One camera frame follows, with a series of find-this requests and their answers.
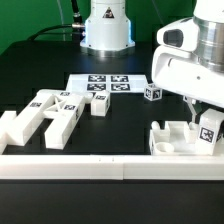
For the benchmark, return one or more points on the white chair back part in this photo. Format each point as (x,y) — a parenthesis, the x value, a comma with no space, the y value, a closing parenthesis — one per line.
(64,109)

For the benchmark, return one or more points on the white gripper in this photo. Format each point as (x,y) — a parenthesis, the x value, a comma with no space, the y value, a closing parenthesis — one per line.
(190,61)

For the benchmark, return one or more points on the white chair side bar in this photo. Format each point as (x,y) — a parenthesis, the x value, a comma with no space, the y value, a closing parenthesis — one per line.
(6,120)

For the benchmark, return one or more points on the white chair seat part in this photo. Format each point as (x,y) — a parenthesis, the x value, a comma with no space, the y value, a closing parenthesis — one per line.
(177,138)

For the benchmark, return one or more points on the white base tag plate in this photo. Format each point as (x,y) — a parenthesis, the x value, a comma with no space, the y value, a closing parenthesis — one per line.
(114,83)

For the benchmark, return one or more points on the white tagged cube near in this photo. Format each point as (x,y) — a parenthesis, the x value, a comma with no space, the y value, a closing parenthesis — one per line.
(152,92)

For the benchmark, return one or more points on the white U-shaped fence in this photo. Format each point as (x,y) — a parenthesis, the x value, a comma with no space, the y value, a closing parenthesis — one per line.
(191,167)

